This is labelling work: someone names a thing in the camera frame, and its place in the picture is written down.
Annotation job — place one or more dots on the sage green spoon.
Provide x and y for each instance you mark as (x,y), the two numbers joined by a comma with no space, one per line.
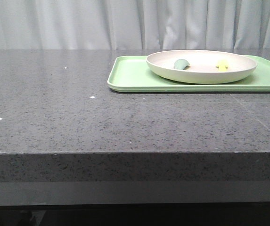
(181,64)

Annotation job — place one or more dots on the yellow plastic fork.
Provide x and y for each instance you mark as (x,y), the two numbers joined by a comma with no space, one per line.
(222,65)

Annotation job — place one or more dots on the light green tray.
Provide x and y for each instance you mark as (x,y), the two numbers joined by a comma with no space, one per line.
(132,74)

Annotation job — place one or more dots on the beige round plate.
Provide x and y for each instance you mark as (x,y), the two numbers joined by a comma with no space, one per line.
(202,69)

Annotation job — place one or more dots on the grey pleated curtain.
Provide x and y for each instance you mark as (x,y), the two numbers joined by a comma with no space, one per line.
(134,24)

